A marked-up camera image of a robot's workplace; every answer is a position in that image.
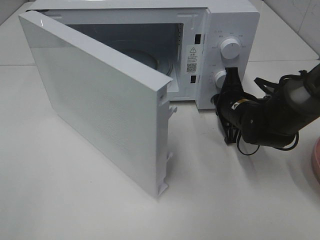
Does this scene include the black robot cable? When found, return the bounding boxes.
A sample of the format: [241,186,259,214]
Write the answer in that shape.
[215,70,310,155]

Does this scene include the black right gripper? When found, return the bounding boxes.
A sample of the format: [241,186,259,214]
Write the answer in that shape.
[215,67,258,145]

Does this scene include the white upper power knob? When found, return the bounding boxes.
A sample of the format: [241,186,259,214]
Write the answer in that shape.
[220,37,241,60]

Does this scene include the pink round plate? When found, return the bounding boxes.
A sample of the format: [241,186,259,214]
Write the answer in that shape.
[311,138,320,181]

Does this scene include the white microwave oven body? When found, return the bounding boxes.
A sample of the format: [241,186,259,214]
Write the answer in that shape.
[25,0,260,110]

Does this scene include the glass microwave turntable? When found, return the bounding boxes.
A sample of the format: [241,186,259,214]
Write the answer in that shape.
[126,49,173,76]

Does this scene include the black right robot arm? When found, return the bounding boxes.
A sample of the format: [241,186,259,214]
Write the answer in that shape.
[211,65,320,149]

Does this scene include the round white door button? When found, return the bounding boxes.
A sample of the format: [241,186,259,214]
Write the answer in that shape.
[210,94,220,106]

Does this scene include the white lower timer knob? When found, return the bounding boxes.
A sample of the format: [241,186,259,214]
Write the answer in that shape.
[214,70,227,89]

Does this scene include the white microwave door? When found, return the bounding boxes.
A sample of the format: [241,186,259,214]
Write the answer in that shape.
[19,10,177,198]

